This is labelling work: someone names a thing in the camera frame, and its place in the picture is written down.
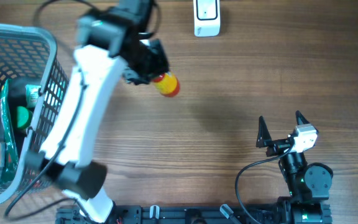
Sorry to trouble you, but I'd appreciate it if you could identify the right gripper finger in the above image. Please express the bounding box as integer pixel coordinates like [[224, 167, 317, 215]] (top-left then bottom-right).
[[255, 116, 272, 148], [295, 110, 310, 125]]

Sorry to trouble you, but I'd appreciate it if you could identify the red sauce bottle green cap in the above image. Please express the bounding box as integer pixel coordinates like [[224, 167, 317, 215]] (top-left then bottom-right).
[[152, 72, 180, 97]]

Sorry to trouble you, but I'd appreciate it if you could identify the teal wet wipes pack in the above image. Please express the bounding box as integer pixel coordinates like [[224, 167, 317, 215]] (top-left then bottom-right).
[[25, 84, 41, 108]]

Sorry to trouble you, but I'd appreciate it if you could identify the green lid jar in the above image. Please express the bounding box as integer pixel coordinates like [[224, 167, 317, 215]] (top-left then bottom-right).
[[14, 106, 33, 130]]

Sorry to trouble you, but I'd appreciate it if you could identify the green snack packet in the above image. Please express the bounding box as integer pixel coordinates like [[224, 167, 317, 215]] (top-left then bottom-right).
[[0, 79, 19, 184]]

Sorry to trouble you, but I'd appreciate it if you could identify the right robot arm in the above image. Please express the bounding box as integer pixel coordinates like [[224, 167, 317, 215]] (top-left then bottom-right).
[[256, 111, 334, 203]]

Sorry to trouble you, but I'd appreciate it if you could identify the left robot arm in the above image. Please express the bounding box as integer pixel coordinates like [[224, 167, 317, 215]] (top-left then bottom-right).
[[24, 1, 169, 223]]

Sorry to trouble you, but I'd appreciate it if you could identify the white barcode scanner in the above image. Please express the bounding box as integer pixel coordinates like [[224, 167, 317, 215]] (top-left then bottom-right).
[[193, 0, 221, 37]]

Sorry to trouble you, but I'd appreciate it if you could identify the grey plastic mesh basket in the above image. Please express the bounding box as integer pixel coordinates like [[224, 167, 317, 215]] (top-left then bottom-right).
[[0, 24, 68, 204]]

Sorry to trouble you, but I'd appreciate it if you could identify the black right camera cable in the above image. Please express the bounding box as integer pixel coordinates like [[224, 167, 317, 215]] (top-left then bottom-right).
[[234, 143, 295, 224]]

